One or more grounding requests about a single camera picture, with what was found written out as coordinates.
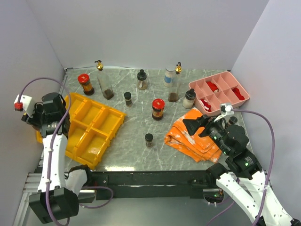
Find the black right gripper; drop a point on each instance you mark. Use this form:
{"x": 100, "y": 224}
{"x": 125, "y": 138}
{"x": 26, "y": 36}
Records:
{"x": 193, "y": 124}

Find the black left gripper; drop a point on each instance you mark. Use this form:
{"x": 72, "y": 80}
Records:
{"x": 33, "y": 121}

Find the tall oil bottle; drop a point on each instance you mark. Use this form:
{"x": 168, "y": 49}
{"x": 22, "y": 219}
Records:
{"x": 104, "y": 81}
{"x": 175, "y": 83}

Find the red-lid sauce jar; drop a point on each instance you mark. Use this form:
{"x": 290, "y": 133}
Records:
{"x": 85, "y": 82}
{"x": 158, "y": 106}

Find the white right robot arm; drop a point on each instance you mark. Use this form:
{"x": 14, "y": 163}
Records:
{"x": 243, "y": 179}

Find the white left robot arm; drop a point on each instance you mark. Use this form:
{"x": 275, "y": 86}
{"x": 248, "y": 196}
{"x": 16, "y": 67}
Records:
{"x": 57, "y": 196}

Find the orange tie-dye cloth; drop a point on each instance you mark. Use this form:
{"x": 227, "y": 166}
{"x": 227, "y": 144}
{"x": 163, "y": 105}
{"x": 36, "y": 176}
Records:
{"x": 198, "y": 148}

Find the black-lid jar white powder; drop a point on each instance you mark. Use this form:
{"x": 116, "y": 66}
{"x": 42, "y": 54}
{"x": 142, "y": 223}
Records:
{"x": 189, "y": 99}

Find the red sock in tray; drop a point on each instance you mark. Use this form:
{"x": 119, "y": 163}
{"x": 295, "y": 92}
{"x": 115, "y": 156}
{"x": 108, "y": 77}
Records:
{"x": 206, "y": 105}

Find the pink compartment tray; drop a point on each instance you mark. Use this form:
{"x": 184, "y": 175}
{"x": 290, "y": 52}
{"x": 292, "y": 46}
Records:
{"x": 225, "y": 81}

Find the spice shaker near right edge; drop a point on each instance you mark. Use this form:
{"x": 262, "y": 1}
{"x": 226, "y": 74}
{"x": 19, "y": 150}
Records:
{"x": 232, "y": 120}

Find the red sock middle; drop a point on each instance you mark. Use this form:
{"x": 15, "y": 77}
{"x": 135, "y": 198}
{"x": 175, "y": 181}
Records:
{"x": 212, "y": 86}

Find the black-cap spice shaker front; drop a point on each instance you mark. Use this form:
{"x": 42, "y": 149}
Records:
{"x": 148, "y": 140}

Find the black-cap spice shaker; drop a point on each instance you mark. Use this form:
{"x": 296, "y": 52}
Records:
{"x": 128, "y": 99}
{"x": 148, "y": 140}

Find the yellow compartment bin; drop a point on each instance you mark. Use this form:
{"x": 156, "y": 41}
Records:
{"x": 93, "y": 126}

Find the blue-label clear jar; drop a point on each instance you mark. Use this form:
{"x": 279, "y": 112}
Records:
{"x": 169, "y": 73}

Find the red sock right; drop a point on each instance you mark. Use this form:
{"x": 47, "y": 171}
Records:
{"x": 236, "y": 91}

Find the red-lid sauce jar back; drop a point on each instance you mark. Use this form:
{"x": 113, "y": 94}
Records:
{"x": 85, "y": 82}

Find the black-lid jar brown powder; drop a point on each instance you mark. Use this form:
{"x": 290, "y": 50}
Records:
{"x": 142, "y": 80}

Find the black-cap spice shaker back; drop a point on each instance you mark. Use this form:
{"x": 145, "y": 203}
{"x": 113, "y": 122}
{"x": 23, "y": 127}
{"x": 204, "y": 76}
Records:
{"x": 128, "y": 99}

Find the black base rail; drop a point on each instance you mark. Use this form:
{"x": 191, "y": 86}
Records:
{"x": 151, "y": 184}

